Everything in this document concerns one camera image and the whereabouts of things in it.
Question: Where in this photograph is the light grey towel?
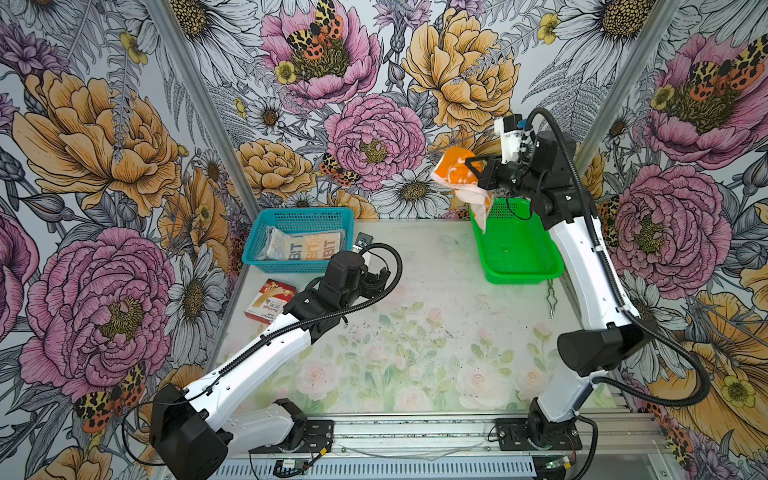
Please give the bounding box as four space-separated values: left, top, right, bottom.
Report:
257 226 349 263

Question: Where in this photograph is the orange patterned towel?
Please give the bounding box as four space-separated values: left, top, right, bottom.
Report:
430 146 494 233

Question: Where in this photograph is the left aluminium frame post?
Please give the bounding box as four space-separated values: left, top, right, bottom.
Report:
147 1 261 220

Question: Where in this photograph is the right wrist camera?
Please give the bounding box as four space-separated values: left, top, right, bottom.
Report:
494 114 530 164

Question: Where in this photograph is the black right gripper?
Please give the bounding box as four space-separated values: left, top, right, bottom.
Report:
466 154 546 199

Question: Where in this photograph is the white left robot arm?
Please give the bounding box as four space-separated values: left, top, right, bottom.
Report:
149 243 403 479

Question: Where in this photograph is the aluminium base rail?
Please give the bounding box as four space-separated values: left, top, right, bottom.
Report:
155 412 667 480

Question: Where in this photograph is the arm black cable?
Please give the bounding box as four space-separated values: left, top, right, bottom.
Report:
119 242 404 469
524 107 712 480

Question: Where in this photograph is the teal plastic basket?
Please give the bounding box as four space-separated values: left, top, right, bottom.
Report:
242 207 355 274

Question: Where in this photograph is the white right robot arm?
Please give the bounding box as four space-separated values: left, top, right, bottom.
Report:
464 130 649 449

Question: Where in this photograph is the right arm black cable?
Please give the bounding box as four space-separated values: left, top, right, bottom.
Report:
524 107 712 480

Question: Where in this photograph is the green plastic basket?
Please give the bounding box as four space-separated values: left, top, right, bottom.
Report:
472 198 565 285

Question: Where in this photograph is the red and white carton box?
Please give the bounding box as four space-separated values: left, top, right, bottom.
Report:
244 279 297 325

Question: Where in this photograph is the right aluminium frame post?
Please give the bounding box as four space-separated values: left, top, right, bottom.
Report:
575 0 682 175

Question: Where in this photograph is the aluminium frame post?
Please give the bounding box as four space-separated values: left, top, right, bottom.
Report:
575 0 682 175
147 1 261 220

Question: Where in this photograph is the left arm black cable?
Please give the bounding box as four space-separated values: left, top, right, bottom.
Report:
119 242 404 469

